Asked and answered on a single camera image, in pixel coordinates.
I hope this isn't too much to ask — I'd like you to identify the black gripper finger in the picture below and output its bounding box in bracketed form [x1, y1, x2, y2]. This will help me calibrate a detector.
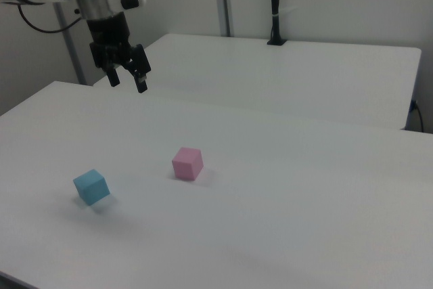
[106, 66, 122, 88]
[133, 69, 149, 94]

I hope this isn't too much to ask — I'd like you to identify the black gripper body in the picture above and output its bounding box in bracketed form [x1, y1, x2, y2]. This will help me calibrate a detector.
[85, 12, 152, 75]

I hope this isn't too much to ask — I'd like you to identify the blue cube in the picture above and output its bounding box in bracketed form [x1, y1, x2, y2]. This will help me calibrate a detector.
[72, 168, 111, 206]

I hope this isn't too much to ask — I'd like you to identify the pink cube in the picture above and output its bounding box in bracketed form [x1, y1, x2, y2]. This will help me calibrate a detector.
[171, 147, 205, 181]

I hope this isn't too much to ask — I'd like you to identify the white rectangular table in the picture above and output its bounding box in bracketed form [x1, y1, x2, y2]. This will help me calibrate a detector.
[92, 32, 422, 131]

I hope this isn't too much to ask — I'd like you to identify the black pole with base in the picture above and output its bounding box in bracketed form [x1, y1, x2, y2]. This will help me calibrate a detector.
[267, 0, 288, 47]

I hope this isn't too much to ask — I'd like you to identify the grey slanted metal frame post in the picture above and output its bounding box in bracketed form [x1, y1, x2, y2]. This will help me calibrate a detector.
[53, 2, 88, 86]

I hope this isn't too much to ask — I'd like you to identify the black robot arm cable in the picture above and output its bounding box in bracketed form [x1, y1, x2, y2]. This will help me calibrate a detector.
[17, 3, 84, 34]

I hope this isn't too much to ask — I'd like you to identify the black cable with blue plug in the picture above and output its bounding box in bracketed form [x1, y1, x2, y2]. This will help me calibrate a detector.
[410, 99, 426, 133]

